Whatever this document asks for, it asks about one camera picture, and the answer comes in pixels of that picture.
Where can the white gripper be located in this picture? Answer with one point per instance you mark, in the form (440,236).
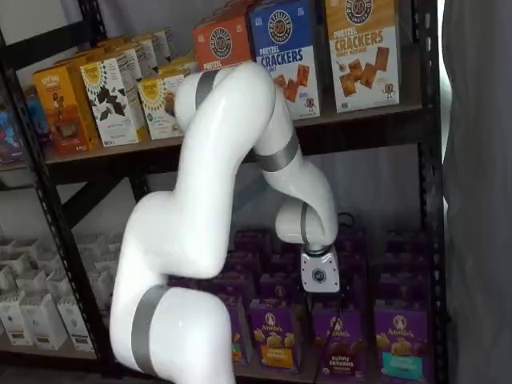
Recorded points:
(320,272)

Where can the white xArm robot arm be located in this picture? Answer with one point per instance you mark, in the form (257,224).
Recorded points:
(208,180)

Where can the purple Annie's box yellow patch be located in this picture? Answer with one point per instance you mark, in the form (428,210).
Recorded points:
(276,340)

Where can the purple Annie's box teal patch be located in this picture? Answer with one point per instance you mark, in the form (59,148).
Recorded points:
(402,344)

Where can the purple Annie's box orange label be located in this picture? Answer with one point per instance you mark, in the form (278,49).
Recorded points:
(240,332)

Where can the black metal shelf rack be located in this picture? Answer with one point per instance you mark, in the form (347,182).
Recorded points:
(430,160)

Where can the wooden shelf board with crackers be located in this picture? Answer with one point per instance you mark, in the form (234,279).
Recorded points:
(360,116)

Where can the yellow pretzel crackers box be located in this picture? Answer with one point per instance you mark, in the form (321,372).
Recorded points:
(360,60)

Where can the Simple Mills bar box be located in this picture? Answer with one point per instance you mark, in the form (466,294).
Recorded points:
(156,108)
(180,66)

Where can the blue pretzel crackers box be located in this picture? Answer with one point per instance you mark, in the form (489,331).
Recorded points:
(284,40)

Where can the red pretzel crackers box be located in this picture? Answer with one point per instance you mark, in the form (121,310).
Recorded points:
(220,44)
(228,10)

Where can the Sweet Thins chocolate box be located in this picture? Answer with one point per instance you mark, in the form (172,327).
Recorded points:
(148,52)
(108,104)
(128,60)
(164,44)

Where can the orange Simple Mills box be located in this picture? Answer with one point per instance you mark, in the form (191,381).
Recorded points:
(86,56)
(60,112)

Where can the blue and purple snack box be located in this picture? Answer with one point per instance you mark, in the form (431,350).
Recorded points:
(10,136)

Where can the white carton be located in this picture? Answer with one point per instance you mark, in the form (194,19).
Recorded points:
(60,282)
(44,324)
(76,324)
(32,282)
(16,320)

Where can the white carton boxes group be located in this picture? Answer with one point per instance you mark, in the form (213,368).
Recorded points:
(16,178)

